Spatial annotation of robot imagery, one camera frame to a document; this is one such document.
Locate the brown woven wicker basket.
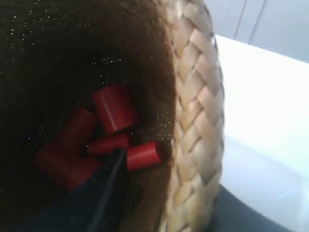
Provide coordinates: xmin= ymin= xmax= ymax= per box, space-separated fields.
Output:
xmin=0 ymin=0 xmax=225 ymax=232

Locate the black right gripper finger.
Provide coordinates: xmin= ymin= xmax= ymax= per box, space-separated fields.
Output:
xmin=36 ymin=148 xmax=128 ymax=232

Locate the red cylinder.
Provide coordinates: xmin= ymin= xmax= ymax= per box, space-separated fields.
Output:
xmin=34 ymin=141 xmax=102 ymax=192
xmin=87 ymin=134 xmax=130 ymax=156
xmin=56 ymin=107 xmax=98 ymax=154
xmin=92 ymin=85 xmax=138 ymax=135
xmin=126 ymin=141 xmax=162 ymax=172

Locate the red cylinder upper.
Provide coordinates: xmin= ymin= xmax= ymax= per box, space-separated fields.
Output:
xmin=92 ymin=85 xmax=138 ymax=135

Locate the red cylinder middle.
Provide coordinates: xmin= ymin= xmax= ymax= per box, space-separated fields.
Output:
xmin=87 ymin=134 xmax=130 ymax=156

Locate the red cylinder right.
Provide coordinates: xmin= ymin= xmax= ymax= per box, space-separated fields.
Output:
xmin=126 ymin=141 xmax=162 ymax=172

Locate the red cylinder lower left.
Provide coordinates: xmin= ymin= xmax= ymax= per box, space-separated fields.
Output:
xmin=34 ymin=141 xmax=102 ymax=192

